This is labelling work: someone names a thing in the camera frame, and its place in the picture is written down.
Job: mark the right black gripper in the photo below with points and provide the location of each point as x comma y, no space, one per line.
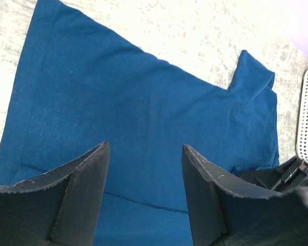
293,173

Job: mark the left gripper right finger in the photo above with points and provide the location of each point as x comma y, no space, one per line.
224,209

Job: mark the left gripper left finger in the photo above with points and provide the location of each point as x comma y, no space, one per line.
59,207

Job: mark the blue t-shirt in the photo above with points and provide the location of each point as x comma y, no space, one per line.
79,83

